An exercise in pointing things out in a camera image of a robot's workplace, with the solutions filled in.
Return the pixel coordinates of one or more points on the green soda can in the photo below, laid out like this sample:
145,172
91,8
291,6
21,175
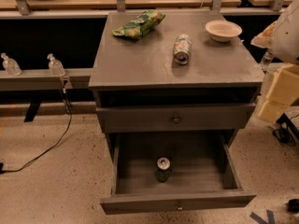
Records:
163,169

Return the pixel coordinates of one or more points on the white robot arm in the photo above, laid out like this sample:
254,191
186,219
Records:
282,36

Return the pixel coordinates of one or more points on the grey drawer cabinet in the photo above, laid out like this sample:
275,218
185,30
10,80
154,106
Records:
143,72

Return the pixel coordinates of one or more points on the white green can lying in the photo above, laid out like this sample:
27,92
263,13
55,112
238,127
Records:
182,49

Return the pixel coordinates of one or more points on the closed grey upper drawer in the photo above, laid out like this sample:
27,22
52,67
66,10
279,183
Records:
170,118

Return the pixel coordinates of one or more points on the open grey lower drawer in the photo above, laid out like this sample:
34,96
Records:
202,174

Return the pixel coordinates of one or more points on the green chip bag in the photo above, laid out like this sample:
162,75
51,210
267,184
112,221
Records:
140,26

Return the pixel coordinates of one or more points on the white bowl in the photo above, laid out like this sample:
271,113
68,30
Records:
223,31

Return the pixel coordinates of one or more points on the clear water bottle right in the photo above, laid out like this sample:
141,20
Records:
266,59

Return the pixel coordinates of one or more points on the clear bottle far left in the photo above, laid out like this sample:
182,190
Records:
10,65

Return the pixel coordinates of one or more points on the clear bottle on rail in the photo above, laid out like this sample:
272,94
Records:
55,66

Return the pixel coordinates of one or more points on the grey metal rail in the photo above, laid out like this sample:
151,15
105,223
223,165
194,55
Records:
43,80

